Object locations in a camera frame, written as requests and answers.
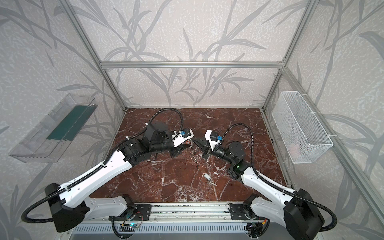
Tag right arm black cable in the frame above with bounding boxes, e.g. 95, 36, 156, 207
221, 122, 338, 232

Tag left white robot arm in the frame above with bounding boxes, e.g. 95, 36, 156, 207
45, 122, 194, 233

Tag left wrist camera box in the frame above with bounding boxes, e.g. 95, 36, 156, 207
172, 128, 194, 148

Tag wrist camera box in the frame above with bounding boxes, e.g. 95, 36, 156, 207
172, 128, 194, 148
205, 130, 223, 151

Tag key with light tag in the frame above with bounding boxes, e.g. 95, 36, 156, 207
203, 173, 212, 182

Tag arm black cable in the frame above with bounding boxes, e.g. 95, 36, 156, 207
20, 107, 184, 224
221, 122, 338, 232

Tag white slotted cable duct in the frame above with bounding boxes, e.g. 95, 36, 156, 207
73, 223, 250, 235

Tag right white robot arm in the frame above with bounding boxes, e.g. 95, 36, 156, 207
193, 140, 325, 240

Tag clear plastic wall bin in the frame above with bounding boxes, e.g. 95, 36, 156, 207
9, 94, 98, 163

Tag white wire mesh basket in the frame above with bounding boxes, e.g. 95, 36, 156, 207
272, 91, 334, 164

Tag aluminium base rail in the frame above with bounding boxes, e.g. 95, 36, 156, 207
131, 201, 271, 223

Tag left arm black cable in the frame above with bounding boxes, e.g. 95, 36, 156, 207
20, 107, 184, 224

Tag aluminium frame profiles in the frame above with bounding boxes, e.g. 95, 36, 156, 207
59, 1, 384, 224

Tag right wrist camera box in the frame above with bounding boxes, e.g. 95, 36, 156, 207
205, 130, 223, 151

